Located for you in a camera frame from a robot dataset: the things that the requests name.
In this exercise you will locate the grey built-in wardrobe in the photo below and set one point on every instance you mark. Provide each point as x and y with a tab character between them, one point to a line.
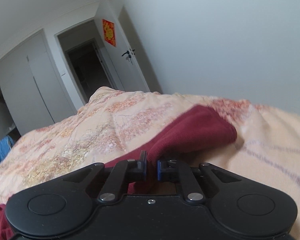
32	94

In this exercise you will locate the dark red garment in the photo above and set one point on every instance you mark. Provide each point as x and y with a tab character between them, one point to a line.
67	207

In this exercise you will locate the floral peach bed quilt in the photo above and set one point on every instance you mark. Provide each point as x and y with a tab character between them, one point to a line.
114	123

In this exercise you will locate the red fu door poster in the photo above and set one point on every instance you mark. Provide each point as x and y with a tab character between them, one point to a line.
109	32

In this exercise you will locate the blue cloth pile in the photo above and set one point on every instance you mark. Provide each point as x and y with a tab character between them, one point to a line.
6	145

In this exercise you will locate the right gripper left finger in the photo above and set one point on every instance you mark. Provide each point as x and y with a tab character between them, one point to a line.
121	175

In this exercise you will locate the white bedroom door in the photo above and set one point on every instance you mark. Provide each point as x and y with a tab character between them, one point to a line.
119	50

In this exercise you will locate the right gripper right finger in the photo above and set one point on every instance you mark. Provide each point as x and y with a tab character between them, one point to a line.
181	175

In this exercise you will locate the black door handle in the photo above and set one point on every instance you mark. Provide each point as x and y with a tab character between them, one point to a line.
129	56

